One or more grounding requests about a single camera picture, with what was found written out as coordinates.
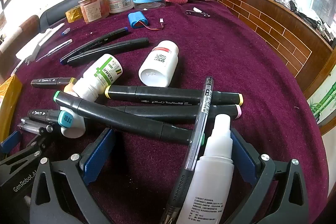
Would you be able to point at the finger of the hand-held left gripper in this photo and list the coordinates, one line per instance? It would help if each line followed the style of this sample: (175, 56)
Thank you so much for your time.
(34, 150)
(10, 139)

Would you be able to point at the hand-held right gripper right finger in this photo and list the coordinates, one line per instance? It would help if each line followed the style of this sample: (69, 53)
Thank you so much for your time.
(242, 158)

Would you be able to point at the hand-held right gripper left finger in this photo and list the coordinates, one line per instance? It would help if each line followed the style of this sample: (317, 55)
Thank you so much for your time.
(101, 151)

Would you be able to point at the clear pen black tip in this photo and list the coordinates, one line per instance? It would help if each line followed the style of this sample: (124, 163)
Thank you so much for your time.
(29, 129)
(34, 123)

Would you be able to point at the small white bottle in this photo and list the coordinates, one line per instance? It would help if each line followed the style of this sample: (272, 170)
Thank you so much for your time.
(76, 129)

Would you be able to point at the white spray bottle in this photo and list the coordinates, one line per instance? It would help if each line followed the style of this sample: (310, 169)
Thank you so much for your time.
(210, 174)

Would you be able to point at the black marker green caps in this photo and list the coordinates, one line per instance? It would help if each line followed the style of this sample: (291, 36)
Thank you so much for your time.
(118, 117)

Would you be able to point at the black marker teal cap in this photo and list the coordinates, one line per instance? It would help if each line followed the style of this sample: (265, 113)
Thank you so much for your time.
(52, 116)

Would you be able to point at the clear gel pen black grip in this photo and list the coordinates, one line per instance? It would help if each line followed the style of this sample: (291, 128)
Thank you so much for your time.
(200, 119)

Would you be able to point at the black marker brown cap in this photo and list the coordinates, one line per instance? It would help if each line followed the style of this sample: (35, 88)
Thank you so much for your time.
(50, 83)

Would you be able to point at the marker orange cap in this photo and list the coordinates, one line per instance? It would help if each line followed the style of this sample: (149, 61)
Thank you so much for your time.
(69, 88)

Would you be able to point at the black marker pink caps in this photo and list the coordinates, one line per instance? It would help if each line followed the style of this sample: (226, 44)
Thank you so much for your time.
(162, 113)

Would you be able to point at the white pill bottle green label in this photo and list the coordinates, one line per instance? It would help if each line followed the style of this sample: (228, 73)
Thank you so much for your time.
(99, 77)

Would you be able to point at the black marker yellow caps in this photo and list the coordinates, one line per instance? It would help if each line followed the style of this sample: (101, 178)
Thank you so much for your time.
(170, 95)

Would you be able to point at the all black marker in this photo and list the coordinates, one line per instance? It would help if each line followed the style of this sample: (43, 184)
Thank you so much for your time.
(110, 49)

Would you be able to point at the white pill bottle red label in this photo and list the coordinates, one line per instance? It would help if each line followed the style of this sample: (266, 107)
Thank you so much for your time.
(160, 64)

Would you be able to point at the black marker blue cap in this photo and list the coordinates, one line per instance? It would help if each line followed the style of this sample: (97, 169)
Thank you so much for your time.
(97, 41)

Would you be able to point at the yellow packet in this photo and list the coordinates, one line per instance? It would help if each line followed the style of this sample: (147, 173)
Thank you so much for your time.
(9, 103)

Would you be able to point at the white charger plug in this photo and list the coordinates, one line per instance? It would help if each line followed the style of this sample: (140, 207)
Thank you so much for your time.
(31, 48)

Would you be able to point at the clear ballpoint pen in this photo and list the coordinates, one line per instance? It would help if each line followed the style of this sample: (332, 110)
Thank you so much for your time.
(53, 50)

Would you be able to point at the brown chair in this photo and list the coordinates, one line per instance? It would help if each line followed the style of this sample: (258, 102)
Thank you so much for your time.
(21, 32)

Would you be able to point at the wooden brick pattern cabinet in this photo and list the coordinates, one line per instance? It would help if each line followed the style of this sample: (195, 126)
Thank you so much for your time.
(275, 27)

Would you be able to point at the blue battery pack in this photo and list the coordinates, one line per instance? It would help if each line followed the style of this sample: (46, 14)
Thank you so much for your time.
(141, 20)

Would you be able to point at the dark grey chair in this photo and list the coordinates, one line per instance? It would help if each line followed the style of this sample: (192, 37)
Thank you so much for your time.
(57, 10)

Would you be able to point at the gold tape roll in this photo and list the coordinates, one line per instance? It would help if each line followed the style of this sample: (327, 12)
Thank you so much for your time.
(73, 14)

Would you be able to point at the clear orange plastic container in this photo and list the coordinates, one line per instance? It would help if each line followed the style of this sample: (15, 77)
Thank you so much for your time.
(93, 10)

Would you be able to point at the metal nail clipper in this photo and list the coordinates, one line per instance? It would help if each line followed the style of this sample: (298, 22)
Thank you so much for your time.
(198, 13)

